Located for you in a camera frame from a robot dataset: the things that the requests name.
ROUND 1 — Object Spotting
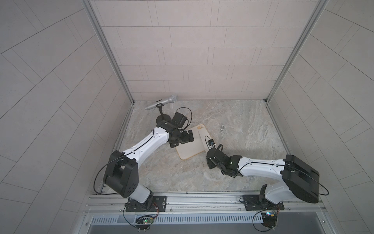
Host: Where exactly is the beige cutting board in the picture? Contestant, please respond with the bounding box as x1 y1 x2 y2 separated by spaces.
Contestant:
176 124 206 160

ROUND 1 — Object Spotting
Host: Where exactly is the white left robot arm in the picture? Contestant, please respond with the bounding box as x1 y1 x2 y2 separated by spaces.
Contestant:
103 123 194 210

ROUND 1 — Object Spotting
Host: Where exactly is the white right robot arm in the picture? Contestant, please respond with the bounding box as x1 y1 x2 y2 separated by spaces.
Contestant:
206 145 319 205

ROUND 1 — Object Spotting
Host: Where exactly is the right green circuit board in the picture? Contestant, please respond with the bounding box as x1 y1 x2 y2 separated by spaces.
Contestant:
261 212 278 229

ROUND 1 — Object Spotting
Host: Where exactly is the green circuit board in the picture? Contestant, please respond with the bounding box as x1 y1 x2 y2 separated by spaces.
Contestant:
135 215 156 231
261 212 278 229

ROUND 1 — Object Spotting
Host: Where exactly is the left green circuit board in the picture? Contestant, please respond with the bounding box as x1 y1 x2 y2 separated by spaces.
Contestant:
135 215 156 231

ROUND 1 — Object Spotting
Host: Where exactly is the black microphone stand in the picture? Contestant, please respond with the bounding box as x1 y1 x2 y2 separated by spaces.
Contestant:
156 103 171 124

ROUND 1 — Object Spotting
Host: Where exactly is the grey handheld microphone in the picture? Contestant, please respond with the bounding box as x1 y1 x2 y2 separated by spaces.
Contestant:
145 95 178 110

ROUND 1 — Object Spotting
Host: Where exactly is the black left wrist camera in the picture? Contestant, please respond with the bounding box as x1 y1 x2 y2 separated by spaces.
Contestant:
172 107 192 131

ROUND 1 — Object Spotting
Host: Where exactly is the aluminium mounting rail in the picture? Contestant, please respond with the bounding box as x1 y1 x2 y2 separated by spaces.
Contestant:
81 190 326 217

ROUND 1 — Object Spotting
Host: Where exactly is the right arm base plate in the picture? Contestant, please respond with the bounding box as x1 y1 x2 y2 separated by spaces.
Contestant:
239 195 284 211

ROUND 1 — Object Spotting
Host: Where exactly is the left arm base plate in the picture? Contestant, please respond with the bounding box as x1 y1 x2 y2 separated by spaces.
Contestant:
125 196 167 213

